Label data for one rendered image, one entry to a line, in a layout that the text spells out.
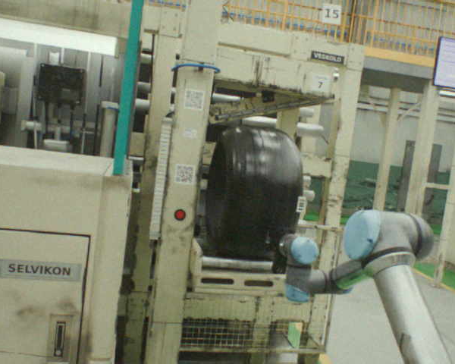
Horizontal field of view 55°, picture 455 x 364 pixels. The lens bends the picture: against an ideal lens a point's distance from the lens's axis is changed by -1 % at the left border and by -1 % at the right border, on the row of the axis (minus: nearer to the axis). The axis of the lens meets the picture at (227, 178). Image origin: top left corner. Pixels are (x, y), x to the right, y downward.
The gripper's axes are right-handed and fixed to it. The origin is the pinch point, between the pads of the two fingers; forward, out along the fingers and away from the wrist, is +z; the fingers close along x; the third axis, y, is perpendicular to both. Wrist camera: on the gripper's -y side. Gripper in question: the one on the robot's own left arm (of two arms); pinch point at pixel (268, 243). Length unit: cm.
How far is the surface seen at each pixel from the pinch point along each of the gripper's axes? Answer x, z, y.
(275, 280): -7.0, 8.3, -14.7
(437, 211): -754, 852, 35
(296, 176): -7.0, -3.7, 26.0
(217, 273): 16.5, 8.8, -13.5
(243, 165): 13.4, -3.0, 27.6
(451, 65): -286, 262, 189
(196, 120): 30, 11, 44
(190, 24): 37, 7, 79
